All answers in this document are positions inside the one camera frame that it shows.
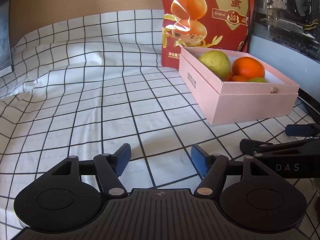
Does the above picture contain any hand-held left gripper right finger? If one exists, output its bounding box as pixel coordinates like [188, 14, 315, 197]
[191, 144, 273, 198]

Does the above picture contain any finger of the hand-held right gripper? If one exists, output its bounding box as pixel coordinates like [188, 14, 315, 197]
[239, 138, 320, 159]
[285, 124, 320, 137]

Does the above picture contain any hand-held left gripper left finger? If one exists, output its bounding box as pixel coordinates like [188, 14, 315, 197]
[49, 143, 132, 197]

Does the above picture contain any pink cardboard box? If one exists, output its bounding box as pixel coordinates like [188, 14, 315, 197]
[179, 46, 300, 126]

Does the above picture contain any large orange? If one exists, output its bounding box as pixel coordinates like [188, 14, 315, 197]
[232, 57, 265, 79]

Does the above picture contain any black white checked cloth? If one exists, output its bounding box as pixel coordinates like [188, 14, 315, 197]
[0, 9, 320, 240]

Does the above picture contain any red snack bag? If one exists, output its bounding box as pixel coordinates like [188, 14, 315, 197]
[160, 0, 255, 68]

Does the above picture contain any dark monitor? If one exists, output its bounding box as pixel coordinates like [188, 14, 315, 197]
[0, 0, 15, 75]

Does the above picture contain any black cable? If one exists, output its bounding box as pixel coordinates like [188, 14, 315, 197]
[297, 91, 320, 125]

